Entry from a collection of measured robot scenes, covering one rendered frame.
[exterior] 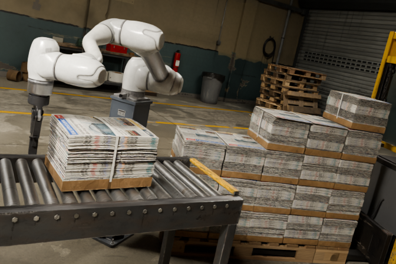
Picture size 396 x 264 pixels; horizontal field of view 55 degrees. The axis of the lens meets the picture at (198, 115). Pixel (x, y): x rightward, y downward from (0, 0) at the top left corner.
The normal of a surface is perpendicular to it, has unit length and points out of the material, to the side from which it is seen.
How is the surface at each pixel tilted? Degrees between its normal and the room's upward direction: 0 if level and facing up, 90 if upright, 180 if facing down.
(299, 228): 89
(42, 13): 90
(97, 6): 90
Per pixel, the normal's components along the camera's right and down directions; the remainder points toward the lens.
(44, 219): 0.49, 0.26
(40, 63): -0.11, 0.16
